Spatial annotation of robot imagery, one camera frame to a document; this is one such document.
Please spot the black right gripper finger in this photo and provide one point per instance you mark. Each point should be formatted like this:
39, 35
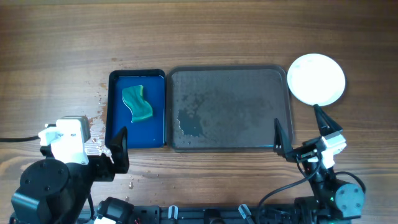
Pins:
282, 145
326, 124

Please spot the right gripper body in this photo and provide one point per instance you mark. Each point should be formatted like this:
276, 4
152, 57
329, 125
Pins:
304, 152

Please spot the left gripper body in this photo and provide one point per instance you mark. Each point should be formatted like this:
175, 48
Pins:
101, 167

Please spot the white plate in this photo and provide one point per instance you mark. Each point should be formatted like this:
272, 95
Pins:
316, 79

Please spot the green and yellow sponge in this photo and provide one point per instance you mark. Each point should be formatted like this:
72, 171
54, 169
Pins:
133, 98

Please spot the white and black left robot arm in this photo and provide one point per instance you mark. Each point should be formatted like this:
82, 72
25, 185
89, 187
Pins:
52, 191

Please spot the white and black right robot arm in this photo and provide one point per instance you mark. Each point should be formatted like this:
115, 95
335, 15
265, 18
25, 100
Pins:
338, 197

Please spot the blue water tray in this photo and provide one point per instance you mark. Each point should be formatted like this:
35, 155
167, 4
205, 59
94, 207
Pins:
149, 133

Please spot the dark brown serving tray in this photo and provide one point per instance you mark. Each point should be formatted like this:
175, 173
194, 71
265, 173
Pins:
226, 108

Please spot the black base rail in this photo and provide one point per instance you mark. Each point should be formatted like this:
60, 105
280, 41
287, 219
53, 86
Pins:
281, 213

